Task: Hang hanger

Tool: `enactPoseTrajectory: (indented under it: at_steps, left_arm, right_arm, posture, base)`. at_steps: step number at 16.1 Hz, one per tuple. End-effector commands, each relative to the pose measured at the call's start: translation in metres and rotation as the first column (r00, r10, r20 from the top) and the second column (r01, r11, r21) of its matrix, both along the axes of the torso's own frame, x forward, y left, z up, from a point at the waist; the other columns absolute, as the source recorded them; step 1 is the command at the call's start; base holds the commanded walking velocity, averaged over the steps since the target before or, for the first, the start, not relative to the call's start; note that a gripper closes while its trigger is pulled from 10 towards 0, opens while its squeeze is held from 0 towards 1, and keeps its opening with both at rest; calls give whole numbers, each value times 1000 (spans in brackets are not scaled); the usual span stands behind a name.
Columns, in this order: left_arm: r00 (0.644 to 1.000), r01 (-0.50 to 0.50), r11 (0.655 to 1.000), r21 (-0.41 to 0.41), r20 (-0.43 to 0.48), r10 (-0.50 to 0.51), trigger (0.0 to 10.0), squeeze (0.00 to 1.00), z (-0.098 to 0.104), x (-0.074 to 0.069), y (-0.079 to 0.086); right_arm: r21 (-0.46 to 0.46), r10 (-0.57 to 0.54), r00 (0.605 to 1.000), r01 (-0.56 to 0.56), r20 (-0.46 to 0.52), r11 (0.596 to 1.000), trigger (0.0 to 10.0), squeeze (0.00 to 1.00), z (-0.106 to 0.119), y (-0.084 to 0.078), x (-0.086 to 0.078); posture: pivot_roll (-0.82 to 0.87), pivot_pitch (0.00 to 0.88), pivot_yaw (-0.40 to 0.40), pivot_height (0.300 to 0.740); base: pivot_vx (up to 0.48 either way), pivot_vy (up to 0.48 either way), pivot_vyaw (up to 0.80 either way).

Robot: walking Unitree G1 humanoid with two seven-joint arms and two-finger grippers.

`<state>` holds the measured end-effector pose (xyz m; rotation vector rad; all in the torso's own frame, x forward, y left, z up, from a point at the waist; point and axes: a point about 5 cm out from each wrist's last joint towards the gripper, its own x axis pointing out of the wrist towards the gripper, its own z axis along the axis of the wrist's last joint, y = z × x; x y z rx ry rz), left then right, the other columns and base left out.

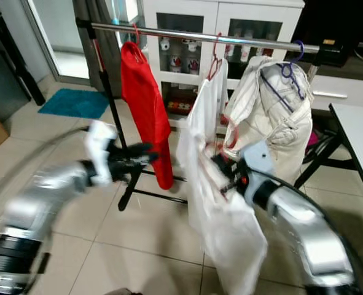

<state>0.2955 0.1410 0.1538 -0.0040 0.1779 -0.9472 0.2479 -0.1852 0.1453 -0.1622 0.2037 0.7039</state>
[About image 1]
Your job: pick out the thin white garment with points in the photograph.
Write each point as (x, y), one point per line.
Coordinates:
(209, 98)

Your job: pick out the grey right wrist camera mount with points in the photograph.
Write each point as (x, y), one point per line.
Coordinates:
(260, 163)

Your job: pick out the dark grey curtain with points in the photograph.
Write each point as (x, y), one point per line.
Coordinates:
(86, 61)

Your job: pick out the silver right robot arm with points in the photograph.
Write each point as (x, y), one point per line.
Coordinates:
(310, 227)

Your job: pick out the red garment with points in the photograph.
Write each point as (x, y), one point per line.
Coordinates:
(144, 104)

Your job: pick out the cream garment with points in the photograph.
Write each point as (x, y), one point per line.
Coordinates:
(285, 129)

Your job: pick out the black screen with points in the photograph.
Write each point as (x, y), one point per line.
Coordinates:
(335, 21)

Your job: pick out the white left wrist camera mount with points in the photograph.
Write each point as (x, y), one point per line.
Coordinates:
(100, 144)

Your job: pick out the white glass door cabinet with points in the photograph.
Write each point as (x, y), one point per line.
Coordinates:
(209, 15)

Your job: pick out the glass balcony door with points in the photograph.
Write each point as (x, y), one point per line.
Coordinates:
(58, 37)

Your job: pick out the purple hanger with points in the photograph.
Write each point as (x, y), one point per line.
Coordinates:
(288, 69)

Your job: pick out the black and silver clothes rack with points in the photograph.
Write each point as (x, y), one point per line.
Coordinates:
(181, 34)

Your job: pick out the teal floor mat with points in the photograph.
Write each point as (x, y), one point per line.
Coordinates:
(74, 103)

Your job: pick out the red box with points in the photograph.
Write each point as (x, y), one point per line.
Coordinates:
(179, 103)

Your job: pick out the white low cabinet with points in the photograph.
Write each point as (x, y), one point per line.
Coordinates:
(347, 86)

